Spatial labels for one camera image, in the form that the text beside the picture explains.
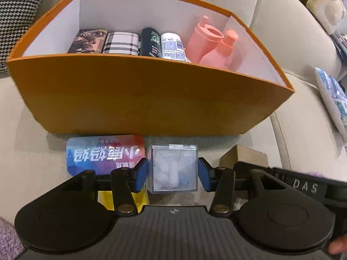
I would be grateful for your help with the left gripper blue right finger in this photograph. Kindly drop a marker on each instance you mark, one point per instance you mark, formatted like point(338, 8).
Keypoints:
point(207, 175)

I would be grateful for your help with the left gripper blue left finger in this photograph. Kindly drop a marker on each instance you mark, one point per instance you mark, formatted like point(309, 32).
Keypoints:
point(139, 175)

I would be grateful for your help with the clear plastic cube box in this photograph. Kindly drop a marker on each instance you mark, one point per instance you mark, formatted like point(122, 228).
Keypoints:
point(173, 168)

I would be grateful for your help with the pink lotion bottle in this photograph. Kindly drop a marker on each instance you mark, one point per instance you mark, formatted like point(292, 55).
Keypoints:
point(221, 57)

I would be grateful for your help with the white labelled bottle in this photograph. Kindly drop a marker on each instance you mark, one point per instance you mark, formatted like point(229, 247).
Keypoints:
point(172, 47)

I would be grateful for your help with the pink plastic cup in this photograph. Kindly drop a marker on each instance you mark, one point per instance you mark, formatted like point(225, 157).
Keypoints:
point(203, 40)

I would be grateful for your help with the person's right hand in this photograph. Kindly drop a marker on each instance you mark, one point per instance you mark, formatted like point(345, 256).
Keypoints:
point(338, 246)

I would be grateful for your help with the brown cardboard box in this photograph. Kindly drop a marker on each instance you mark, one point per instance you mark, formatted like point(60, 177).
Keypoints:
point(243, 154)

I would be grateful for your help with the blue red card box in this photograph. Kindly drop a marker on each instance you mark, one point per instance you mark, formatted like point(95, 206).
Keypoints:
point(103, 154)

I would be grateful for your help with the beige fabric sofa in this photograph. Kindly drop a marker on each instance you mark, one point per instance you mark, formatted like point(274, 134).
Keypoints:
point(298, 136)

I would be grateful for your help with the blue patterned pillow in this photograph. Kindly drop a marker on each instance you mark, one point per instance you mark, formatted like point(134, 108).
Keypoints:
point(334, 99)

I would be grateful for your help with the orange cardboard storage box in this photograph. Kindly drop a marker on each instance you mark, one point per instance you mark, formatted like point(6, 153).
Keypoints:
point(122, 94)

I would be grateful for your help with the purple fluffy blanket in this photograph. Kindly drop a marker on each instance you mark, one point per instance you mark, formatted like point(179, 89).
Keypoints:
point(10, 245)

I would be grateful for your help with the stack of books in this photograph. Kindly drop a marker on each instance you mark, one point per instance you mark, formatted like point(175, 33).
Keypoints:
point(341, 45)

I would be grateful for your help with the cream plush handbag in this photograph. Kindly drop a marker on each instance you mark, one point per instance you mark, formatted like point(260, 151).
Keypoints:
point(329, 13)

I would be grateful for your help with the houndstooth black white pillow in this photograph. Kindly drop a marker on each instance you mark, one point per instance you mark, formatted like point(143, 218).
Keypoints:
point(16, 18)

